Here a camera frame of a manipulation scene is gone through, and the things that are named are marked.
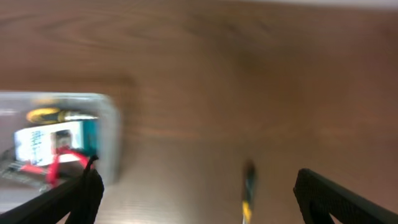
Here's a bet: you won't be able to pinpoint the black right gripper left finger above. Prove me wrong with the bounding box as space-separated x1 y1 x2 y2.
1 156 104 224

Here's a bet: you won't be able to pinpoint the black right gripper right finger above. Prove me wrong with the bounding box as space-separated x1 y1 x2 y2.
294 169 397 224

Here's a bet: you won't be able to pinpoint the red black handled cutters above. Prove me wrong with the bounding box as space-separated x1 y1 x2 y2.
46 130 89 188

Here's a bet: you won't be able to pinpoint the blue white small box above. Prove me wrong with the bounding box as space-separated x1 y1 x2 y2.
14 120 97 166

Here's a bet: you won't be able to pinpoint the black orange telescopic pickup tool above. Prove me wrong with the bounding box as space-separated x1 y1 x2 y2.
1 149 51 192

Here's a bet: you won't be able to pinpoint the black yellow slim screwdriver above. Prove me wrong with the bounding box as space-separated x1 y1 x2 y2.
241 160 257 224

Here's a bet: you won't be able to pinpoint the yellow black stubby screwdriver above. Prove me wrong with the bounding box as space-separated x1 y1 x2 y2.
26 108 98 124

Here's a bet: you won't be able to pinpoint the clear plastic container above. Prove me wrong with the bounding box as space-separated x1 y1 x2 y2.
1 91 121 212

